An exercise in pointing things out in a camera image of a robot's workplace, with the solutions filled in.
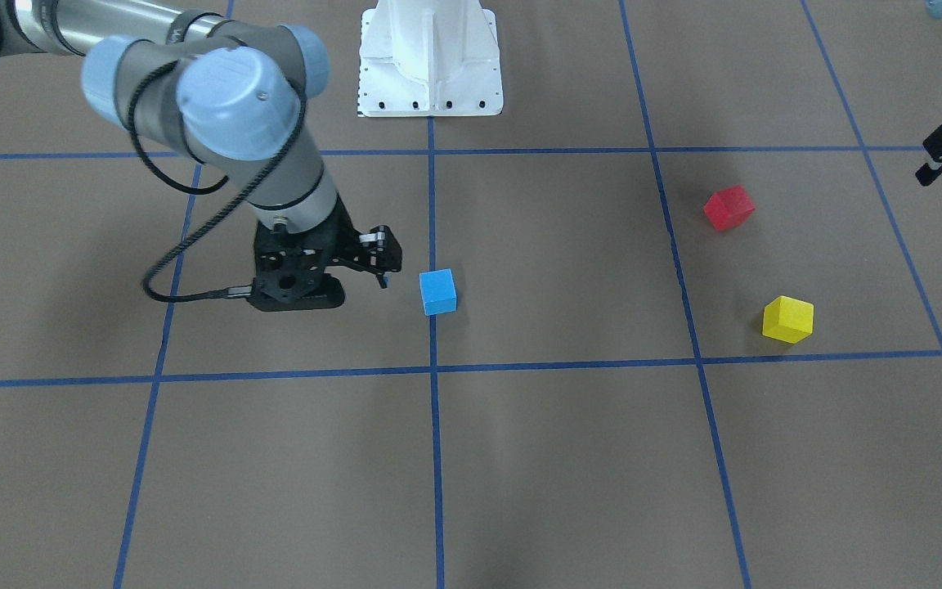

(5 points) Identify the blue cube block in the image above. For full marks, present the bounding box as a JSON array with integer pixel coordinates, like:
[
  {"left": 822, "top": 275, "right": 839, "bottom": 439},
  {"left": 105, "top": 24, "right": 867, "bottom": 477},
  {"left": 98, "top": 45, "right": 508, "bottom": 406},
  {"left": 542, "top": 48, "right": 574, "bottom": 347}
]
[{"left": 419, "top": 268, "right": 459, "bottom": 317}]

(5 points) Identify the white pedestal column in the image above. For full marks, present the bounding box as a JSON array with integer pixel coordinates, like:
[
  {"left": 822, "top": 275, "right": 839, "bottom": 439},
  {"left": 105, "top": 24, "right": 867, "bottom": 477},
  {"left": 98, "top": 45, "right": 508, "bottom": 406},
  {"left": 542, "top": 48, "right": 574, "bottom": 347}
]
[{"left": 357, "top": 1, "right": 505, "bottom": 117}]

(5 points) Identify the yellow cube block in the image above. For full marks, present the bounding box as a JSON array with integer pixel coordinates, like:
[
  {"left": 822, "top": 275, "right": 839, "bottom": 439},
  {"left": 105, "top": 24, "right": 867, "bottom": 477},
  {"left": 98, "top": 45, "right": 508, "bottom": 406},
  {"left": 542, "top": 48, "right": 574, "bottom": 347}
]
[{"left": 761, "top": 295, "right": 814, "bottom": 344}]

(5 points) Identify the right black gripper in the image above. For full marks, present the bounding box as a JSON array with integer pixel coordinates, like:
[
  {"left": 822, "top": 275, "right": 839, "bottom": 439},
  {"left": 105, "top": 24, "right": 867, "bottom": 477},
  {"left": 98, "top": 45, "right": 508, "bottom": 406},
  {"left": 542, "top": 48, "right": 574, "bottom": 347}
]
[{"left": 254, "top": 196, "right": 403, "bottom": 287}]

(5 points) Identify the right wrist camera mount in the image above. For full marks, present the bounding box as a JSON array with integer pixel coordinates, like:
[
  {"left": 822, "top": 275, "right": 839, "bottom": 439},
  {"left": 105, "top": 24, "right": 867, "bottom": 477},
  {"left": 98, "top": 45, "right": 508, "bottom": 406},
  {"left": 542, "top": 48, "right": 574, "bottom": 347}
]
[{"left": 247, "top": 246, "right": 345, "bottom": 312}]

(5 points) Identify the red cube block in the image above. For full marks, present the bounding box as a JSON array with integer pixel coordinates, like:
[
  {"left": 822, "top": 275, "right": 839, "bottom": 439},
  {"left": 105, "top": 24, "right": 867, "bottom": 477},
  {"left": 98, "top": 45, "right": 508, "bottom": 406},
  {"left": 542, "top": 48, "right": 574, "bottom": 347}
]
[{"left": 702, "top": 184, "right": 756, "bottom": 232}]

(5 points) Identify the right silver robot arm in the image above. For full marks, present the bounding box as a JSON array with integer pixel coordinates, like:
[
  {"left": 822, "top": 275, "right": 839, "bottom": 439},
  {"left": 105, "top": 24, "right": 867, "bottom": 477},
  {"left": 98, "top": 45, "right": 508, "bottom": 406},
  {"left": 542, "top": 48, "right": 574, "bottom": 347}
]
[{"left": 0, "top": 1, "right": 402, "bottom": 302}]

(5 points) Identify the black camera cable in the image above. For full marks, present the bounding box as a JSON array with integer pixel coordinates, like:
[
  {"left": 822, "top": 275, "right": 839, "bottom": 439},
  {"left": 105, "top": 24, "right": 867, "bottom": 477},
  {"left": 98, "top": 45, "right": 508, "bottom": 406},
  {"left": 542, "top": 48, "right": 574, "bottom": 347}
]
[{"left": 126, "top": 61, "right": 308, "bottom": 303}]

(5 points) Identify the brown paper table cover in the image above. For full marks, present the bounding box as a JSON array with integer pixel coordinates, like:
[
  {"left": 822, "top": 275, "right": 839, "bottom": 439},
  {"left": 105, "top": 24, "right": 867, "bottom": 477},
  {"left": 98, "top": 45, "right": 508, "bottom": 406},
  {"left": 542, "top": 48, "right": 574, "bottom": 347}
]
[{"left": 0, "top": 1, "right": 942, "bottom": 588}]

